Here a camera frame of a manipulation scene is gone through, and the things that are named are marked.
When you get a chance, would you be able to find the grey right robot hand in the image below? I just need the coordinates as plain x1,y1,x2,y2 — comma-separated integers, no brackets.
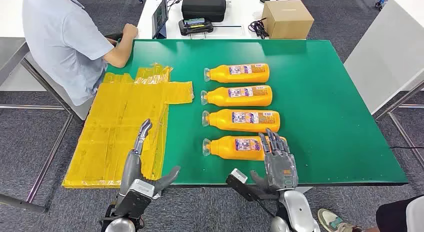
250,127,299,194

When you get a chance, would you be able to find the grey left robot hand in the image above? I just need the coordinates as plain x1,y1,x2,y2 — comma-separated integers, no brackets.
118,118,182,196

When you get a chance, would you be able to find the person's hand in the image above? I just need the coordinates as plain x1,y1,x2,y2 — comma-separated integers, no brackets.
122,23,139,40

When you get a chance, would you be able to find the orange detergent bottle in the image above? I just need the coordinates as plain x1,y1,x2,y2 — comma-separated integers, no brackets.
201,108,281,133
203,63,271,84
202,135,288,161
200,85,274,108

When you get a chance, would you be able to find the black tablet on stand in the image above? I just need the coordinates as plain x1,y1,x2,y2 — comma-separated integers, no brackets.
151,0,169,40

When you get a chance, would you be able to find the yellow taped cardboard mat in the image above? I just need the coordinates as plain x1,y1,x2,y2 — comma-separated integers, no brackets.
61,62,195,190

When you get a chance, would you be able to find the black handheld controller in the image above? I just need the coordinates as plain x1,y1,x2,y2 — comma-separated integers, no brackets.
178,17,215,37

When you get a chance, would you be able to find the seated person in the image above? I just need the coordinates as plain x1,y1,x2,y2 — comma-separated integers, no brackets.
22,0,139,107

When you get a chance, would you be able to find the person's white shoe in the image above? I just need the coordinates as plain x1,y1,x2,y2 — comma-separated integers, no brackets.
317,208,364,232

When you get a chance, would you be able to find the black carrying case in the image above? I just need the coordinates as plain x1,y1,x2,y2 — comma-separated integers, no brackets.
181,0,227,23

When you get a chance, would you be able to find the white work table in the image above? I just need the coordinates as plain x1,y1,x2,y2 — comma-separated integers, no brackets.
136,0,299,40

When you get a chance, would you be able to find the person in black shorts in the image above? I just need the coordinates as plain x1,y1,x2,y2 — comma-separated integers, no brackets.
317,194,424,232

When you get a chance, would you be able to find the white side table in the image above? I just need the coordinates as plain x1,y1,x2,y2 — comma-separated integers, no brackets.
343,0,424,115
0,0,94,122

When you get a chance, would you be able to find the brown cardboard box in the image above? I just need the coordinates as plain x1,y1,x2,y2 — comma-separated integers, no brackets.
261,0,315,40

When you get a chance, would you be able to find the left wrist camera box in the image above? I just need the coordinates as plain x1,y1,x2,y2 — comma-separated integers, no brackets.
114,179,156,220

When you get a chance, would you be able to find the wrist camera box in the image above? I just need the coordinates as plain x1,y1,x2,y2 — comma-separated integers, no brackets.
114,179,156,220
225,168,263,203

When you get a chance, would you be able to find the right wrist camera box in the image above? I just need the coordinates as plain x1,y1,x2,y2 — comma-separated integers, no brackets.
225,168,263,203

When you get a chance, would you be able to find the steel table frame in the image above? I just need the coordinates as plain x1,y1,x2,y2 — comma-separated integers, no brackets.
372,79,424,170
0,58,75,215

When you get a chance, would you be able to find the black coiled cable bundle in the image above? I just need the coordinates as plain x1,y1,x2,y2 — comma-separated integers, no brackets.
247,17,270,40

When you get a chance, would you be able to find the black floor cable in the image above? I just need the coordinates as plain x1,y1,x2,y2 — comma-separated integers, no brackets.
390,144,424,150

